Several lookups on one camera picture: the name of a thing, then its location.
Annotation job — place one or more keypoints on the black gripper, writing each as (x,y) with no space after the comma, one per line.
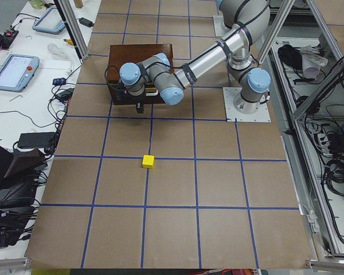
(139,101)

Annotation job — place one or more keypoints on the wooden drawer with handle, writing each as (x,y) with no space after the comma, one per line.
(152,94)

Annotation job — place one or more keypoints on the yellow cube block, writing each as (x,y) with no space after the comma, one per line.
(148,161)

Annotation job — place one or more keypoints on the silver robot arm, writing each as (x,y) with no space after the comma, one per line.
(246,21)

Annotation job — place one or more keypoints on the dark wooden drawer box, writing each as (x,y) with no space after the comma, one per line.
(121,54)

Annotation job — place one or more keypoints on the blue small device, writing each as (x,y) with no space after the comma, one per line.
(59,81)

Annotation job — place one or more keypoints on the black power adapter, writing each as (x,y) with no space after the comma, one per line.
(86,22)

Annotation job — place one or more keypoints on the black power brick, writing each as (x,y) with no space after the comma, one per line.
(35,140)

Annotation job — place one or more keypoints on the far teach pendant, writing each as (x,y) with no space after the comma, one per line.
(50,22)

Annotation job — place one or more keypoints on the teach pendant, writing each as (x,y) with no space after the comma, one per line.
(50,22)
(17,71)

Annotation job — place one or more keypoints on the near teach pendant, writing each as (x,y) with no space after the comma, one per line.
(17,71)

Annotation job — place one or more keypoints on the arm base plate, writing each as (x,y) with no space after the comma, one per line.
(238,110)
(219,27)

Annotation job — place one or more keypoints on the aluminium frame post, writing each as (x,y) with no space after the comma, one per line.
(69,19)

